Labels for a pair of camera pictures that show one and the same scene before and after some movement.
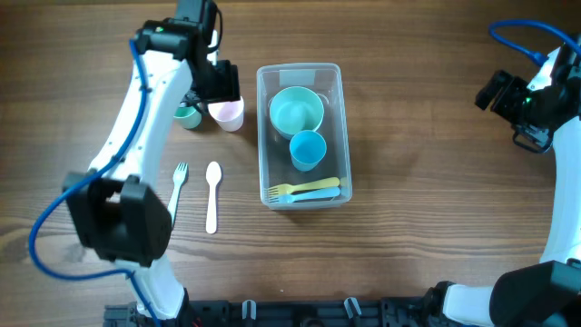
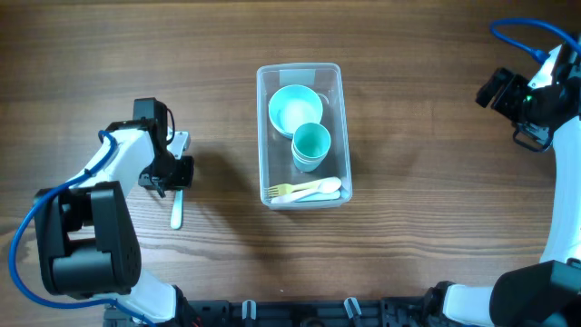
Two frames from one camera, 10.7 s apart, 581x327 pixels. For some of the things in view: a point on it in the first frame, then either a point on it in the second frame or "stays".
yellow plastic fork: (286, 189) stays
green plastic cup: (189, 116) to (311, 142)
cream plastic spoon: (213, 173) to (328, 185)
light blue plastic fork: (304, 195) stays
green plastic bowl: (294, 109) stays
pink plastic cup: (228, 114) to (309, 157)
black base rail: (397, 312) stays
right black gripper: (532, 137) stays
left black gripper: (217, 94) to (170, 177)
